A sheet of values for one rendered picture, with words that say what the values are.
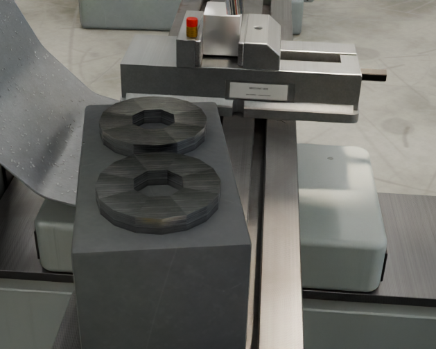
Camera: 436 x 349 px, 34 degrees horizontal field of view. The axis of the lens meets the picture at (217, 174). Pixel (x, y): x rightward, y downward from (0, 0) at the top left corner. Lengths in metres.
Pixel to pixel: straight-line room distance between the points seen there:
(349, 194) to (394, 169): 1.72
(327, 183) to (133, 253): 0.67
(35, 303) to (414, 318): 0.55
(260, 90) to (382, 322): 0.38
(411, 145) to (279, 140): 2.03
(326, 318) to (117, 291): 0.60
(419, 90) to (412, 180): 0.82
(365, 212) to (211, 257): 0.60
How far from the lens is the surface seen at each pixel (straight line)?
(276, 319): 0.70
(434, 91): 3.51
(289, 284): 0.74
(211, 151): 0.58
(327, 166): 1.16
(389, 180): 2.74
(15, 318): 1.14
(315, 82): 1.04
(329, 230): 1.02
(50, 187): 1.00
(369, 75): 1.10
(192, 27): 1.02
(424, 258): 1.15
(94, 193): 0.53
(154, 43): 1.12
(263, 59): 1.02
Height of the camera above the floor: 1.40
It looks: 32 degrees down
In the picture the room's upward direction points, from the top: 1 degrees clockwise
